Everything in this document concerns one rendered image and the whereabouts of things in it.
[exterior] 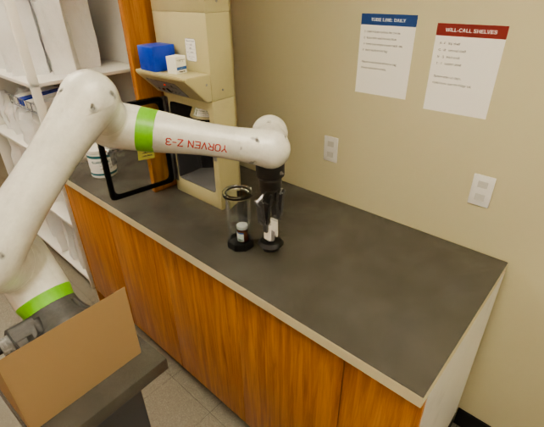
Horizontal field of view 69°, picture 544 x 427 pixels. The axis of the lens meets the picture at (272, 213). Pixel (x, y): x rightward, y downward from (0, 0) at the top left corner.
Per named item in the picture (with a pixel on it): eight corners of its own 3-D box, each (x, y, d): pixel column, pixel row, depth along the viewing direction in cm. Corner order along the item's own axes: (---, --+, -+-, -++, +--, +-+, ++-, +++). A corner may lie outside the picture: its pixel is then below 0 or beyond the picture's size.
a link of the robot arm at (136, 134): (72, 134, 97) (82, 87, 99) (89, 149, 109) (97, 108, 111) (149, 145, 99) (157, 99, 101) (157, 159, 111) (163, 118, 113)
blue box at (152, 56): (162, 65, 162) (158, 41, 157) (177, 69, 156) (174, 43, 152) (141, 69, 155) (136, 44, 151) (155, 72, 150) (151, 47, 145)
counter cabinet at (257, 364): (181, 255, 305) (164, 143, 260) (451, 424, 186) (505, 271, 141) (99, 301, 262) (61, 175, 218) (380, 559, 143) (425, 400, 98)
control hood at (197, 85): (163, 89, 169) (158, 64, 164) (213, 102, 150) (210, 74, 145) (139, 94, 162) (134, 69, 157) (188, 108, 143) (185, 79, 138)
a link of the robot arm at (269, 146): (162, 104, 109) (161, 143, 114) (152, 117, 99) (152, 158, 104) (292, 125, 113) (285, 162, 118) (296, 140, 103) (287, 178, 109)
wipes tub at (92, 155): (109, 166, 218) (103, 140, 210) (122, 172, 210) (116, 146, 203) (86, 174, 210) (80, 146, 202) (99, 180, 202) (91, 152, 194)
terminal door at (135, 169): (174, 181, 188) (162, 95, 168) (111, 202, 171) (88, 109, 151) (174, 180, 189) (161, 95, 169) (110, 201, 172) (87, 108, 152)
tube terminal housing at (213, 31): (216, 172, 209) (201, 7, 170) (261, 191, 190) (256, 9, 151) (177, 189, 193) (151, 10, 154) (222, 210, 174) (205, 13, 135)
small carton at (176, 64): (177, 70, 152) (175, 54, 149) (186, 72, 149) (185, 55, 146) (168, 73, 148) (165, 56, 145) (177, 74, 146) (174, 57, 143)
